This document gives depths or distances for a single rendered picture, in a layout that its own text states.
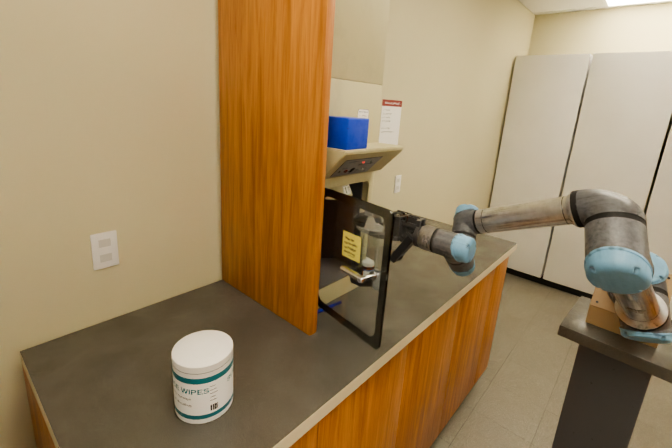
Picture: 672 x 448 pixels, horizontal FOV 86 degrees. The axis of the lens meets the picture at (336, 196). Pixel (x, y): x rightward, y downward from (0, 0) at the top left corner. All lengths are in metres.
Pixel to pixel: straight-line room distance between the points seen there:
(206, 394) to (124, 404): 0.22
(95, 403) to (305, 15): 1.06
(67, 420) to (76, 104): 0.77
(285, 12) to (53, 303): 1.05
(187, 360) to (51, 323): 0.57
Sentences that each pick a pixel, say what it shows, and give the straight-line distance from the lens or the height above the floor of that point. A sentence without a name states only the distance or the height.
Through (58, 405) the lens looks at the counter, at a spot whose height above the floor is 0.94.
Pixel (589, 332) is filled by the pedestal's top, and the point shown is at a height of 0.94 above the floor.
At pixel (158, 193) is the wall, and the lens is 1.33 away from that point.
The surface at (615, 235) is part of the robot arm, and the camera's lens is 0.99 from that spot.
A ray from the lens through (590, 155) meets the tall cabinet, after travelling 3.93.
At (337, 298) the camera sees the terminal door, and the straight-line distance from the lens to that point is 1.14.
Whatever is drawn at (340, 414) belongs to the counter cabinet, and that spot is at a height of 0.81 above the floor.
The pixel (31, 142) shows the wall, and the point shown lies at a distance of 1.21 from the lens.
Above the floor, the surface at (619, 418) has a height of 0.67.
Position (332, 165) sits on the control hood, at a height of 1.46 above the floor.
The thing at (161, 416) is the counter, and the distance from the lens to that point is 1.02.
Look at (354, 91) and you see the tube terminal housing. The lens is 1.22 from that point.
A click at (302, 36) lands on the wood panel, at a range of 1.04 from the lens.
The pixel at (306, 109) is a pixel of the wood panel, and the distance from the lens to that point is 1.01.
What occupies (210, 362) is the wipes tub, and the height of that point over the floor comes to 1.09.
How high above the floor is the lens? 1.64
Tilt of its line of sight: 14 degrees down
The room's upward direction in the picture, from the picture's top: 4 degrees clockwise
